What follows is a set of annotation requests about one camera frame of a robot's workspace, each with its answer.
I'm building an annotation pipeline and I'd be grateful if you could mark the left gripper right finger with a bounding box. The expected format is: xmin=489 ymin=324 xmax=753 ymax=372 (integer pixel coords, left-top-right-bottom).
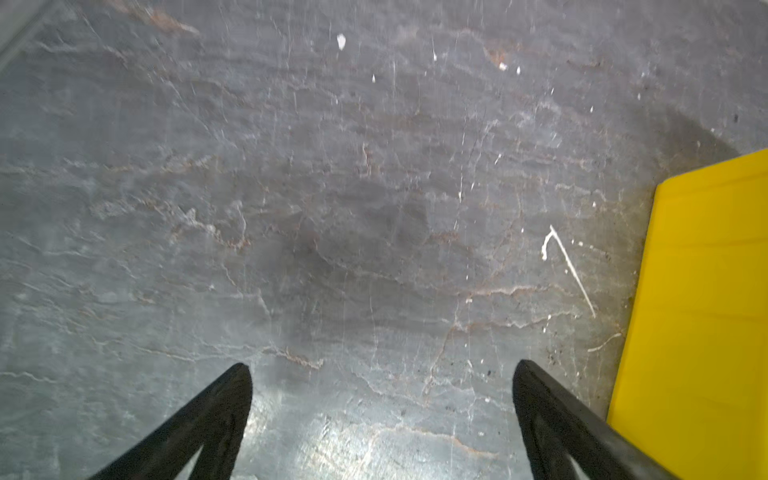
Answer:
xmin=512 ymin=360 xmax=675 ymax=479

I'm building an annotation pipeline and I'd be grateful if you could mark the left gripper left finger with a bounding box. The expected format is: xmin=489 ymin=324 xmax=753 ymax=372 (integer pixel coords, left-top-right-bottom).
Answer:
xmin=93 ymin=363 xmax=253 ymax=479

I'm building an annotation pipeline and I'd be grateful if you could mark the yellow plastic bin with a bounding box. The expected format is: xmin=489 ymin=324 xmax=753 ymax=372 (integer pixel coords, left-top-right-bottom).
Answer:
xmin=608 ymin=151 xmax=767 ymax=479

